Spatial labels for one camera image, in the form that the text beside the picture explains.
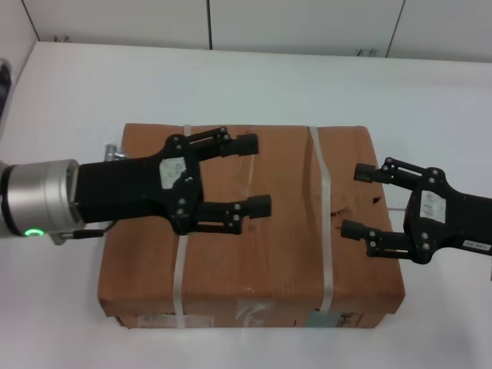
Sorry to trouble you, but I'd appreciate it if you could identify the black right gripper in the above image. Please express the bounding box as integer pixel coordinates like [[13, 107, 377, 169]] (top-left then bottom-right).
[[341, 156, 492, 265]]

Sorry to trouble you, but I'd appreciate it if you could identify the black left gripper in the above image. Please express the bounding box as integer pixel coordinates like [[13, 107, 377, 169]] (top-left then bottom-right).
[[76, 136, 204, 236]]

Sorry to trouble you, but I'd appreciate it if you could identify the brown paper box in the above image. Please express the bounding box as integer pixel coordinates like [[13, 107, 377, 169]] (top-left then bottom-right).
[[95, 122, 407, 331]]

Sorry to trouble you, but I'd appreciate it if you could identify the white plastic packing strap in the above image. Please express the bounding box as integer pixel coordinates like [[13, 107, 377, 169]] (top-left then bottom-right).
[[307, 125, 336, 313], [171, 124, 193, 330]]

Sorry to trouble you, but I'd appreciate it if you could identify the clear tape patch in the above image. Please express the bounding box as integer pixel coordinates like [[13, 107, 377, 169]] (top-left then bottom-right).
[[237, 299, 274, 327]]

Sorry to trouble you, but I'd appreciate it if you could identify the grey printed label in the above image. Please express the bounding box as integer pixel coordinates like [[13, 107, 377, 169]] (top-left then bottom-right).
[[307, 311, 364, 329]]

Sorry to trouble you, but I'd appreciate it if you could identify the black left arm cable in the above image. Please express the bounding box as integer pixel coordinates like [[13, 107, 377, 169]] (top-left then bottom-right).
[[52, 141, 127, 248]]

